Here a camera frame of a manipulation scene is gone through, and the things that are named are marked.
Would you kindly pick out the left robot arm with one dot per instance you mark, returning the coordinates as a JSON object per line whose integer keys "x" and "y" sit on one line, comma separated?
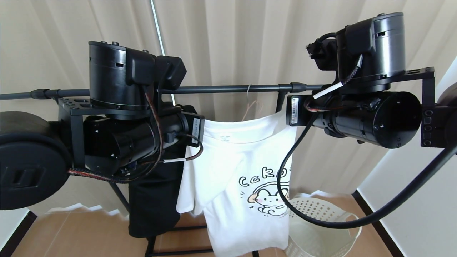
{"x": 32, "y": 160}

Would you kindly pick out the black clothes rack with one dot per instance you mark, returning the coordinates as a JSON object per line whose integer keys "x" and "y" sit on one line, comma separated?
{"x": 221, "y": 88}

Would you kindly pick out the white garment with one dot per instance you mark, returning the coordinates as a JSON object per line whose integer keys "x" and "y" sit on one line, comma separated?
{"x": 228, "y": 160}

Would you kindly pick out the beige curtain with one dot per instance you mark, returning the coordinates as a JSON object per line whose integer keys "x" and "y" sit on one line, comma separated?
{"x": 232, "y": 35}

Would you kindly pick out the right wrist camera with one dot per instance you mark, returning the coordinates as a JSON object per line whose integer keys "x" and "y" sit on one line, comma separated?
{"x": 321, "y": 53}

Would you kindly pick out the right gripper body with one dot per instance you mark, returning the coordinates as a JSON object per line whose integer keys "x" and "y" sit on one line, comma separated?
{"x": 375, "y": 117}

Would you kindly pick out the white laundry basket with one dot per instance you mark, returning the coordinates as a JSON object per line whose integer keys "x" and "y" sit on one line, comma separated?
{"x": 321, "y": 210}

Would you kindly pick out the pink clothes hanger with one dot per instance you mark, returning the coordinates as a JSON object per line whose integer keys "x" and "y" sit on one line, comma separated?
{"x": 248, "y": 93}

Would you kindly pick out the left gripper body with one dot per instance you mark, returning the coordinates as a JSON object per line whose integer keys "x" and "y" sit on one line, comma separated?
{"x": 121, "y": 142}

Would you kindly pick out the black shorts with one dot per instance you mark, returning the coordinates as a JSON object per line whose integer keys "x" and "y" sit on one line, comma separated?
{"x": 153, "y": 200}

